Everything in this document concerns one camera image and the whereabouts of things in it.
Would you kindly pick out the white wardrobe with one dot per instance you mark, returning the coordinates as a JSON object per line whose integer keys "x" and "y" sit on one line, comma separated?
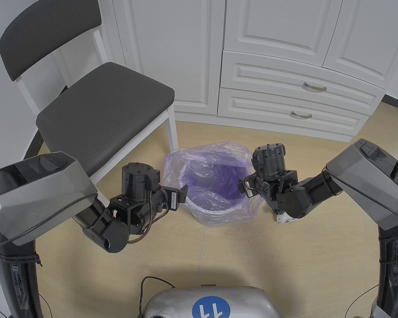
{"x": 268, "y": 12}

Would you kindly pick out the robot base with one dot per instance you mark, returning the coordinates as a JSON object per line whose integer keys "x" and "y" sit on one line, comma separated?
{"x": 212, "y": 301}

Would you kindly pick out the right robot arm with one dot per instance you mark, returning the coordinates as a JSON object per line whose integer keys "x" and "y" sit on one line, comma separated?
{"x": 368, "y": 177}

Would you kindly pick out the white chair with grey cushions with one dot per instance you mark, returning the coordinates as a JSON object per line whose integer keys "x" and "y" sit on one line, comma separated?
{"x": 102, "y": 111}

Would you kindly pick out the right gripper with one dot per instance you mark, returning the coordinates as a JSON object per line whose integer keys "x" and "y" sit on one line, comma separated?
{"x": 252, "y": 189}

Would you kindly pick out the crumpled white printed paper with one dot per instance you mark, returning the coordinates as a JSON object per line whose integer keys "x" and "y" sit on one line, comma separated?
{"x": 287, "y": 220}

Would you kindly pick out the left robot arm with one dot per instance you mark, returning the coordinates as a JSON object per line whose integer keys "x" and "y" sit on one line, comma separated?
{"x": 46, "y": 194}

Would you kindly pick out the white trash bin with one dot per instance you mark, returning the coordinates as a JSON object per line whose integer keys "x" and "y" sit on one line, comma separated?
{"x": 212, "y": 216}

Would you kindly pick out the purple plastic bag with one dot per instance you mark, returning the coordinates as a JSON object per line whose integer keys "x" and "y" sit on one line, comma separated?
{"x": 215, "y": 181}

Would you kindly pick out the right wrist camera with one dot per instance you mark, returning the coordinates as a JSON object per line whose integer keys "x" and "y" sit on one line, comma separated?
{"x": 257, "y": 159}

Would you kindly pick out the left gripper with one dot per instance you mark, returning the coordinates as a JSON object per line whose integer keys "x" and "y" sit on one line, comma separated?
{"x": 170, "y": 199}

